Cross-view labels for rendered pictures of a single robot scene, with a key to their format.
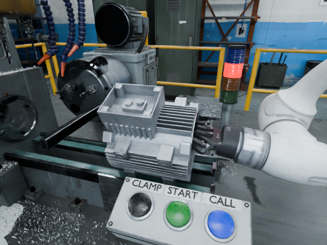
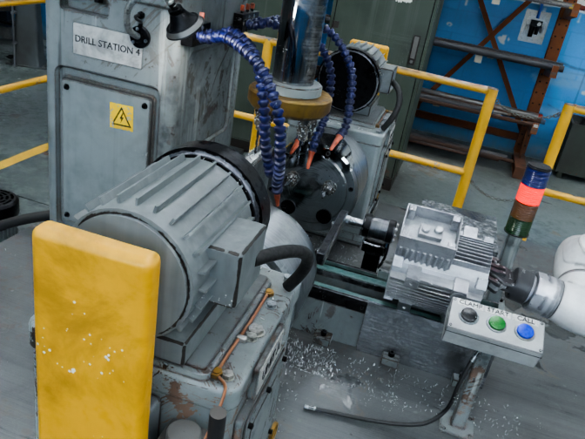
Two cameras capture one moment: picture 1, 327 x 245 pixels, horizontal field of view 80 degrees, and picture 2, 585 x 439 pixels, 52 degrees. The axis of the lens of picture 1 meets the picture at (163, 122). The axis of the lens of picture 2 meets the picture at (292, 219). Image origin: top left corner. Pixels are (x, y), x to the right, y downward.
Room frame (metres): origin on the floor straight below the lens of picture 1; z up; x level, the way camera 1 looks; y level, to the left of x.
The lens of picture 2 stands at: (-0.74, 0.44, 1.64)
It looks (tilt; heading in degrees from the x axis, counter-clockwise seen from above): 26 degrees down; 356
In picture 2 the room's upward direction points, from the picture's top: 10 degrees clockwise
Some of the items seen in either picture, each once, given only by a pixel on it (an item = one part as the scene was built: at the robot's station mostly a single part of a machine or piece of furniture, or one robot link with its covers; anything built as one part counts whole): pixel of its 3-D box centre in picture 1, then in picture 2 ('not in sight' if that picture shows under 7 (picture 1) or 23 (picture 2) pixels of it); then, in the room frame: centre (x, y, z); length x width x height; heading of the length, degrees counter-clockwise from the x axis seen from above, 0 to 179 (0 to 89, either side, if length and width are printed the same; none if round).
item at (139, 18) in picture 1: (133, 50); (360, 112); (1.13, 0.16, 1.16); 0.33 x 0.26 x 0.42; 164
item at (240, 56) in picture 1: (235, 55); (535, 176); (0.67, -0.23, 1.19); 0.06 x 0.06 x 0.04
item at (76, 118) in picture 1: (78, 122); (332, 235); (0.52, 0.25, 1.01); 0.26 x 0.04 x 0.03; 164
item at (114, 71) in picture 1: (100, 85); (321, 173); (0.84, 0.28, 1.04); 0.41 x 0.25 x 0.25; 164
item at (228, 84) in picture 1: (230, 82); (524, 209); (0.67, -0.23, 1.10); 0.06 x 0.06 x 0.04
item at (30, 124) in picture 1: (17, 118); not in sight; (0.55, 0.46, 1.02); 0.15 x 0.02 x 0.15; 164
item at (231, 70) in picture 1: (233, 69); (530, 192); (0.67, -0.23, 1.14); 0.06 x 0.06 x 0.04
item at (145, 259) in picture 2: not in sight; (184, 329); (-0.10, 0.51, 1.16); 0.33 x 0.26 x 0.42; 164
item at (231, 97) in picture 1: (228, 95); (519, 225); (0.67, -0.23, 1.05); 0.06 x 0.06 x 0.04
